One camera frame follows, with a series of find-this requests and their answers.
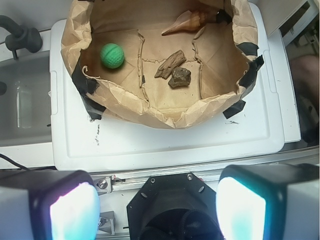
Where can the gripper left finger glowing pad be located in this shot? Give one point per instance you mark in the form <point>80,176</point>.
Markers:
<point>48,205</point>

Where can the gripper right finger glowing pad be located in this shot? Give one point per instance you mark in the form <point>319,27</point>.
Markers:
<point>269,202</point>

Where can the green dimpled ball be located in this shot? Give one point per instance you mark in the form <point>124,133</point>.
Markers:
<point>112,55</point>

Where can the white plastic bin lid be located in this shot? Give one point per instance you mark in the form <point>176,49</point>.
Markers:
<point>112,144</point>

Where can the dark grey rock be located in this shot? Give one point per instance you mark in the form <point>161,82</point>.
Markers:
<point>180,77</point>

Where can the black faucet fixture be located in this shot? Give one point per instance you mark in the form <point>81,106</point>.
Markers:
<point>20,37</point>

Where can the brown driftwood piece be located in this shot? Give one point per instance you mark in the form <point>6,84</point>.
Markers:
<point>167,67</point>

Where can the brown paper bag tray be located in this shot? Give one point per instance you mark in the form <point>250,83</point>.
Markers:
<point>222,58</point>

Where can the spiral conch seashell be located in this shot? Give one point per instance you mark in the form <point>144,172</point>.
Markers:
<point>190,21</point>

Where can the silver corner bracket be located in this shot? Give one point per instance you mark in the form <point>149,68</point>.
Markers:
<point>103,185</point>

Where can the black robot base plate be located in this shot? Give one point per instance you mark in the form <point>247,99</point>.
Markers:
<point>174,207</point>

